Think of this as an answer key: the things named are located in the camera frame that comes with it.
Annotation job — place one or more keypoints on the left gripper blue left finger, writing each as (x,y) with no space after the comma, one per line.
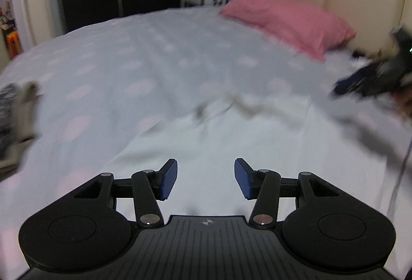
(149,187)

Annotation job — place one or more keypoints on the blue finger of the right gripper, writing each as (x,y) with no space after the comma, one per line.
(354,83)

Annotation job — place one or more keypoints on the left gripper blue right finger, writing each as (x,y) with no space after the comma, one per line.
(263,186)

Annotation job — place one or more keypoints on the white t-shirt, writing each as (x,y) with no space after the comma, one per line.
(287,134)

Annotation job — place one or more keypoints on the person's right hand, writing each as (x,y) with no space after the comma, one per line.
(402,101)

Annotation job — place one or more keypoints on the pink pillow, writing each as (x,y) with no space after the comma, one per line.
(307,28)

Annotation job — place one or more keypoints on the grey polka dot bedsheet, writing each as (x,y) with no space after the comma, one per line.
(103,85)

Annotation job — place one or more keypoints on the black patterned folded garment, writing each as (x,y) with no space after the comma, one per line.
(9,95)

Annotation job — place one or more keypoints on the beige folded trousers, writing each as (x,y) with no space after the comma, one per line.
(24,115)

